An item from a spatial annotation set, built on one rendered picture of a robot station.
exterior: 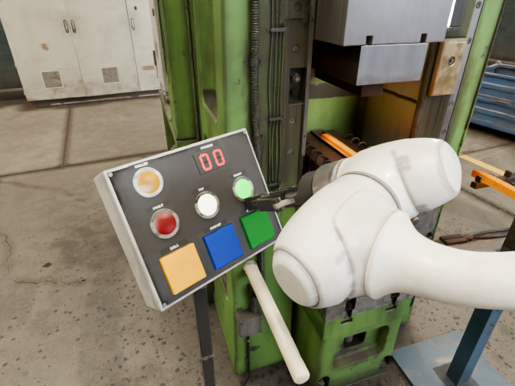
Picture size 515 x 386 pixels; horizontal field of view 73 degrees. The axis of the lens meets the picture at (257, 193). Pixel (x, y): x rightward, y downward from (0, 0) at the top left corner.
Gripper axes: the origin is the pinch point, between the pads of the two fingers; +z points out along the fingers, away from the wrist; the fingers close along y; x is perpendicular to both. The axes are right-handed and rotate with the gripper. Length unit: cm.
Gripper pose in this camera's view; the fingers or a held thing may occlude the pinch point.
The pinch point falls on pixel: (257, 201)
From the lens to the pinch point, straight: 76.9
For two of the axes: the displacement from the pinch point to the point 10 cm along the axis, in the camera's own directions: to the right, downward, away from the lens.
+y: 7.3, -3.4, 6.0
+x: -3.4, -9.3, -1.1
